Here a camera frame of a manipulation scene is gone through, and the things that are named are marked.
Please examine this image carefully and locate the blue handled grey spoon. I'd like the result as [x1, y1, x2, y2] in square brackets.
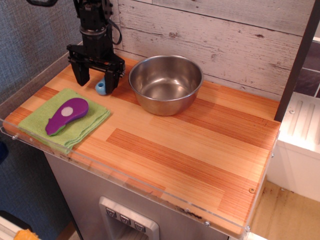
[95, 77, 107, 96]

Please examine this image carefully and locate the silver dispenser panel with buttons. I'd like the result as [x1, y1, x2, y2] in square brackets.
[99, 196, 160, 240]

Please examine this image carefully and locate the green folded cloth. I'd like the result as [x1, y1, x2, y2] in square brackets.
[18, 88, 111, 154]

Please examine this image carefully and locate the clear acrylic table guard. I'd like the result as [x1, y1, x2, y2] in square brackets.
[3, 115, 280, 239]

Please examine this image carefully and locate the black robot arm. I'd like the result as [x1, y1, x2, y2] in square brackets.
[67, 0, 126, 95]

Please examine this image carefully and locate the white ridged cabinet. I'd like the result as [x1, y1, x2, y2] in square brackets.
[266, 36, 320, 203]

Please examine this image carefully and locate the purple toy eggplant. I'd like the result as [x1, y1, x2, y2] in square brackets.
[45, 97, 89, 136]

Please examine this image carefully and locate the dark right shelf post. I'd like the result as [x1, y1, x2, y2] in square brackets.
[274, 0, 320, 122]

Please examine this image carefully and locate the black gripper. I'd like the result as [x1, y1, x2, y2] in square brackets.
[67, 28, 125, 95]

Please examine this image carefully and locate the stainless steel bowl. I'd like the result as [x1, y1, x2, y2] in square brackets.
[128, 55, 204, 116]

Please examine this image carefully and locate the orange object bottom left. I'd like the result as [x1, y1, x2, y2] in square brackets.
[13, 229, 39, 240]

